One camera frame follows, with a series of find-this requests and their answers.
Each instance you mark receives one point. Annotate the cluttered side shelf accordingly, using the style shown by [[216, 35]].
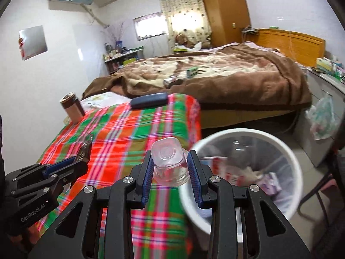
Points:
[[126, 59]]

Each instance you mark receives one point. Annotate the stack of small boxes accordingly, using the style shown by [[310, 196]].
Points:
[[328, 66]]

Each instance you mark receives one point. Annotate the small silver packet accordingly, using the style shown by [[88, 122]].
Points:
[[172, 81]]

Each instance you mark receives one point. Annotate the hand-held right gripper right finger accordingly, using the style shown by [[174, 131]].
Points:
[[195, 178]]

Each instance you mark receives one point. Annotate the red green plaid tablecloth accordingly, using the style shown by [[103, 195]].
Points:
[[121, 129]]

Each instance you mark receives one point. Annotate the brown teddy bear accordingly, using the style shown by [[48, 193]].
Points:
[[181, 39]]

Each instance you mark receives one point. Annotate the wooden bed headboard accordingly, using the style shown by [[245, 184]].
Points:
[[291, 44]]

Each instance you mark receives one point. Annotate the pink brown thermos mug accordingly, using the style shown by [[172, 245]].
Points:
[[72, 110]]

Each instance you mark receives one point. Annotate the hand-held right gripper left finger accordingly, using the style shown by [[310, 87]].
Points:
[[147, 178]]

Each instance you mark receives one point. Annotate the air conditioner pipe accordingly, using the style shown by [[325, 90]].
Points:
[[94, 17]]

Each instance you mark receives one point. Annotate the white floral bed sheet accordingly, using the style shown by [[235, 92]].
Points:
[[102, 101]]

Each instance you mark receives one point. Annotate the dark metal chair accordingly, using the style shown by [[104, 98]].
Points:
[[338, 167]]

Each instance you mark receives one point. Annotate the wooden wardrobe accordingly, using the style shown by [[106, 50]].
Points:
[[223, 10]]

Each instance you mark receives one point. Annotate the dotted window curtain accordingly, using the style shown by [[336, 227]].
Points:
[[183, 5]]

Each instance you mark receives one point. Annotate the square wall mirror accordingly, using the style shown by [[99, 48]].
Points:
[[35, 41]]

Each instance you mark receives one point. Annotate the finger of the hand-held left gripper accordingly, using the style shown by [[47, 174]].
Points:
[[72, 174], [59, 166]]

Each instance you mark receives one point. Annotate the red hanging ornament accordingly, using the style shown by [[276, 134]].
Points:
[[21, 44]]

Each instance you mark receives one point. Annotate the white trash bin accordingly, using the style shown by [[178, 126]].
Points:
[[269, 151]]

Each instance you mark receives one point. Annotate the vase with dry branches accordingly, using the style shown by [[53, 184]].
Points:
[[118, 44]]

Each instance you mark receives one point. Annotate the white cabinet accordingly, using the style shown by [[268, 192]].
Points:
[[318, 86]]

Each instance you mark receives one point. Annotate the black glasses case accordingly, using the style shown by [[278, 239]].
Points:
[[149, 100]]

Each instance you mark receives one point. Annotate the dark snack wrapper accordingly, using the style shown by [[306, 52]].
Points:
[[85, 151]]

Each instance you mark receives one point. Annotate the small window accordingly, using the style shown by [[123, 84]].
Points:
[[149, 27]]

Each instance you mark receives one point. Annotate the hanging plastic bag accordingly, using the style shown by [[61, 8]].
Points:
[[322, 118]]

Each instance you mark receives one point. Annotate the small pink white box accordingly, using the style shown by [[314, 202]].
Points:
[[229, 171]]

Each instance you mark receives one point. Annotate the purple milk carton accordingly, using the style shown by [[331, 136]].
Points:
[[269, 184]]

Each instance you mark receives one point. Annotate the bed with brown blanket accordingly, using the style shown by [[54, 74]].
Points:
[[242, 81]]

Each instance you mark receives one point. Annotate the small green box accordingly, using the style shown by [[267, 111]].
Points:
[[192, 72]]

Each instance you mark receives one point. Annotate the clear plastic bottle red cap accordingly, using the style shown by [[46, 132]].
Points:
[[169, 164]]

